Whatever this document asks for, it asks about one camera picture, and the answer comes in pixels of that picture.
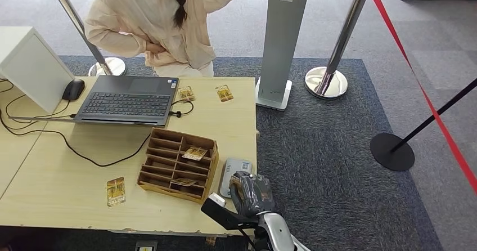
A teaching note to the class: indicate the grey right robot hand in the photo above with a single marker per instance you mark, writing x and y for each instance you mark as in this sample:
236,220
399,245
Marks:
253,193

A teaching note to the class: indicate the person's right hand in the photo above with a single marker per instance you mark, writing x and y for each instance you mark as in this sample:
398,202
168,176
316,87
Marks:
154,48

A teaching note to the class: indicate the black computer mouse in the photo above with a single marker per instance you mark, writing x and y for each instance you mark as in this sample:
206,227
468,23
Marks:
73,89

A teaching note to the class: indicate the clear plastic hand cover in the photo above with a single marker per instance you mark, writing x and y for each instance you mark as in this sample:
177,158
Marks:
257,189

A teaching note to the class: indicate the person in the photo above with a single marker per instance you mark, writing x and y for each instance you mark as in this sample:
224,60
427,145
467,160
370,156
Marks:
149,18

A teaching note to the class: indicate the white card reader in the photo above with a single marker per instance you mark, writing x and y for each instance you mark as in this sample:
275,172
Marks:
236,166

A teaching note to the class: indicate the wooden card organizer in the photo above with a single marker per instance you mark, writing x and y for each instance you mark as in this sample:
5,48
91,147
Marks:
164,163

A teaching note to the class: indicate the dark grey laptop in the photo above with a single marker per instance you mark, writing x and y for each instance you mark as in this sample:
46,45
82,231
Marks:
125,105

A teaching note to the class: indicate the floor socket plate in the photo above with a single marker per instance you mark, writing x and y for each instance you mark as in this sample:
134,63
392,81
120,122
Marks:
146,246

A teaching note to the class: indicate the white box cabinet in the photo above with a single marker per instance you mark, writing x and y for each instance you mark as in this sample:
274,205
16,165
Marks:
33,66

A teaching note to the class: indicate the grey kiosk stand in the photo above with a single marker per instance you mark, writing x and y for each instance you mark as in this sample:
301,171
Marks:
283,36

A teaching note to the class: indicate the black stanchion with round base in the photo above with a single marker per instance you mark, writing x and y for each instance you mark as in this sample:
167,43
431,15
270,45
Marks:
391,152

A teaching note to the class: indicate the red barrier belt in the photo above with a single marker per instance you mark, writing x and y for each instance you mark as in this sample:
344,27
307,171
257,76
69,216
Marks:
449,137

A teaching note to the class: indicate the chrome stanchion post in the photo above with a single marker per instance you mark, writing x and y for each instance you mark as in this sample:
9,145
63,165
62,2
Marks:
117,66
335,87

